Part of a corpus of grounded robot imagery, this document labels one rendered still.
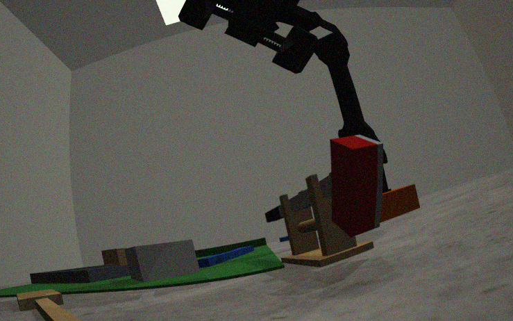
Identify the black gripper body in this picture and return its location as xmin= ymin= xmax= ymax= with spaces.
xmin=178 ymin=0 xmax=319 ymax=74

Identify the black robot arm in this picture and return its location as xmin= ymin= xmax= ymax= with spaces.
xmin=245 ymin=0 xmax=380 ymax=142

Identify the green flat mat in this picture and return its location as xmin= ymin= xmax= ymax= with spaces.
xmin=0 ymin=245 xmax=285 ymax=298

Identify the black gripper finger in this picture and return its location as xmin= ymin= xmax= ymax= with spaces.
xmin=185 ymin=0 xmax=218 ymax=30
xmin=272 ymin=27 xmax=311 ymax=71

